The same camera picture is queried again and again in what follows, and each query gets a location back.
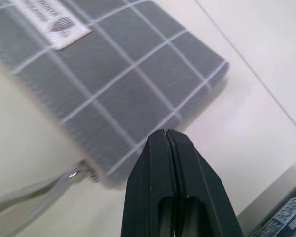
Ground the grey grid pencil pouch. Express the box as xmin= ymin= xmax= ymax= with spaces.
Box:
xmin=0 ymin=0 xmax=230 ymax=213

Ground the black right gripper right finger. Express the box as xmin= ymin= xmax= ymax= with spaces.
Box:
xmin=165 ymin=129 xmax=243 ymax=237

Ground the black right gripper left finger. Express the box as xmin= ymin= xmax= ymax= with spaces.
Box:
xmin=120 ymin=130 xmax=183 ymax=237

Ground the dark whiteboard eraser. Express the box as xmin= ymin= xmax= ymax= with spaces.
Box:
xmin=249 ymin=184 xmax=296 ymax=237

